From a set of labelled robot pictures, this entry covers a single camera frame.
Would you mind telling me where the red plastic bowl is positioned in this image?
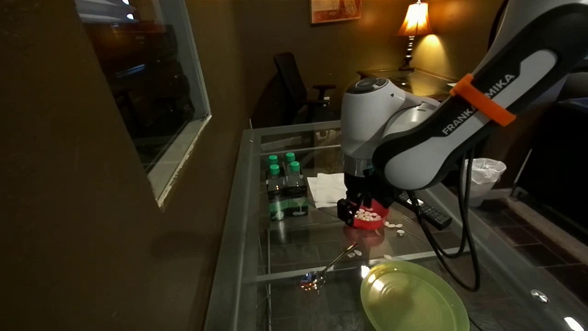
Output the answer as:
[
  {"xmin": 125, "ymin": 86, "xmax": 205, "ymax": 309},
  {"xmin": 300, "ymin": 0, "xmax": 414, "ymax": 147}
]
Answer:
[{"xmin": 348, "ymin": 202, "xmax": 392, "ymax": 234}]

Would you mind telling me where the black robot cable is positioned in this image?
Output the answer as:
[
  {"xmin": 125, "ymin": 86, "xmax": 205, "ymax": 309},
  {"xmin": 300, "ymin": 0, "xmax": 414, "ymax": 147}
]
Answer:
[{"xmin": 407, "ymin": 136, "xmax": 493, "ymax": 294}]

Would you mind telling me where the black office chair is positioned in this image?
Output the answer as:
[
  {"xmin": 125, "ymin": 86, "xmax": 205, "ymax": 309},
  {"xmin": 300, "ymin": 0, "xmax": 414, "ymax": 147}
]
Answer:
[{"xmin": 271, "ymin": 51, "xmax": 339, "ymax": 125}]

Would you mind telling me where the white-lined trash bin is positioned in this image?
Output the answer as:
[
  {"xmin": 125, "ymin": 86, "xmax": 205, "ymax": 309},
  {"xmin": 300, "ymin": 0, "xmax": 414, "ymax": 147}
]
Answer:
[{"xmin": 460, "ymin": 156, "xmax": 510, "ymax": 208}]

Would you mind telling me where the black remote control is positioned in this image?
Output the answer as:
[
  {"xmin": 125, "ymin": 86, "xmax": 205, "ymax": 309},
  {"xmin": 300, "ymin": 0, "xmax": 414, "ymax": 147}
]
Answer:
[{"xmin": 397, "ymin": 191, "xmax": 454, "ymax": 232}]

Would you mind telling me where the yellow-green plastic plate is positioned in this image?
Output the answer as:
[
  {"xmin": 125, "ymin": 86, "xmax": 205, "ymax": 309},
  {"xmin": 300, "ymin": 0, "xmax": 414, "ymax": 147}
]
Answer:
[{"xmin": 359, "ymin": 261, "xmax": 473, "ymax": 331}]

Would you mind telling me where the dark wooden desk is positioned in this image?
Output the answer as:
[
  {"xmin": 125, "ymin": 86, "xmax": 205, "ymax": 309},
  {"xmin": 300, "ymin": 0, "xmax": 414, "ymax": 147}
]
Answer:
[{"xmin": 355, "ymin": 66, "xmax": 460, "ymax": 107}]

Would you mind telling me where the white-framed window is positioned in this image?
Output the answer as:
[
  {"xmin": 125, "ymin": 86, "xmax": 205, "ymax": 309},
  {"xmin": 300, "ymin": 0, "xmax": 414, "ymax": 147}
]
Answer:
[{"xmin": 72, "ymin": 0, "xmax": 214, "ymax": 210}]

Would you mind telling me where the framed wall picture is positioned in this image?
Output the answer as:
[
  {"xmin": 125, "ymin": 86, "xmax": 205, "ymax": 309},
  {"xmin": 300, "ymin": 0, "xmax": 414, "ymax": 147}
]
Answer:
[{"xmin": 309, "ymin": 0, "xmax": 364, "ymax": 26}]

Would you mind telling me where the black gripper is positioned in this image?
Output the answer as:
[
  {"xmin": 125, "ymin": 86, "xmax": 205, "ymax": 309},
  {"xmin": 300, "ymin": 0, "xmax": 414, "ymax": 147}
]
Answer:
[{"xmin": 335, "ymin": 171, "xmax": 396, "ymax": 228}]

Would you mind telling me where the lit table lamp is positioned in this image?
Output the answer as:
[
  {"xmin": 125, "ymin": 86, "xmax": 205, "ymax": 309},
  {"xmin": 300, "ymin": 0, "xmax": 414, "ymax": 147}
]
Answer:
[{"xmin": 397, "ymin": 0, "xmax": 432, "ymax": 74}]

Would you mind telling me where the white paper napkin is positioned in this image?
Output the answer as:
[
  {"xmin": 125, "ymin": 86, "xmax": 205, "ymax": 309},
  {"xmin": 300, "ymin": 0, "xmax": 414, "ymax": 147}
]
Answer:
[{"xmin": 306, "ymin": 171, "xmax": 350, "ymax": 211}]

